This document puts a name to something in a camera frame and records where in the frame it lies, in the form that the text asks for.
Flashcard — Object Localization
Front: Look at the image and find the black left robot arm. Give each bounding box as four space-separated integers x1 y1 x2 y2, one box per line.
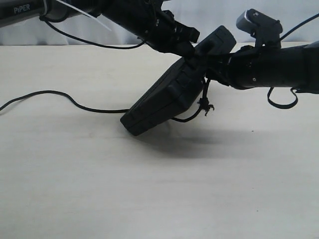
0 0 200 57

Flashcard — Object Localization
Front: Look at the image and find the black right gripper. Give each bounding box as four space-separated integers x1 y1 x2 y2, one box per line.
205 46 254 86

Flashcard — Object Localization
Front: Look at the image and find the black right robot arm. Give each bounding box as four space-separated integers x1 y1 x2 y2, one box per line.
207 42 319 94

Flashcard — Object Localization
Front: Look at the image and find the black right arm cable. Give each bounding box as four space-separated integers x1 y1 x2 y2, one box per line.
267 7 319 110

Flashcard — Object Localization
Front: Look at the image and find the black cord with loop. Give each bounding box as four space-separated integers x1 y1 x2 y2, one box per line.
0 77 215 123

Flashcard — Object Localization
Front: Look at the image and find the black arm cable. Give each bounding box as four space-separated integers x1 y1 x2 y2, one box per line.
39 16 147 49
267 7 319 110

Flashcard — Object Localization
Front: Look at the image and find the black plastic carry case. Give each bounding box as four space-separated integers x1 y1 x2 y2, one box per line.
120 25 236 136

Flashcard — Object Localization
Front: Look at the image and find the white zip tie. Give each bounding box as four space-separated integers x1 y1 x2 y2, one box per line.
43 0 112 31

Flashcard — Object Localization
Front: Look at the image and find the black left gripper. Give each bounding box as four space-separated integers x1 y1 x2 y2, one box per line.
139 9 199 58

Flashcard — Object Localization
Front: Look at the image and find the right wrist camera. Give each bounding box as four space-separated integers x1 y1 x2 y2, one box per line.
236 8 283 49

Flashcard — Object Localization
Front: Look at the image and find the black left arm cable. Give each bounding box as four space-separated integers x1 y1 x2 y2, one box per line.
39 16 147 49

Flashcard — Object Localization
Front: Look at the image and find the white backdrop curtain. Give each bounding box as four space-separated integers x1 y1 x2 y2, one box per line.
0 0 319 45

